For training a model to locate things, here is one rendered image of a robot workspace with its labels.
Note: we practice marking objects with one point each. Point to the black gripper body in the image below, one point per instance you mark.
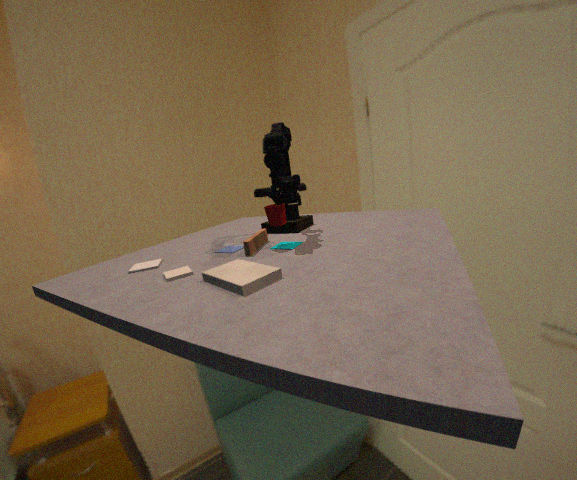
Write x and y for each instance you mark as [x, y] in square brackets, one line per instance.
[267, 191]

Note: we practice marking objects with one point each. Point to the red cup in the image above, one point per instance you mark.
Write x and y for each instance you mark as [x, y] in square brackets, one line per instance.
[276, 214]

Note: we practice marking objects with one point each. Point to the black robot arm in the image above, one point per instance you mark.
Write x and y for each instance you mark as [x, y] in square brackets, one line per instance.
[276, 145]

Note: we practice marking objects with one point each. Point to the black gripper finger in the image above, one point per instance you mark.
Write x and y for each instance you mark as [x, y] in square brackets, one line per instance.
[286, 198]
[277, 199]

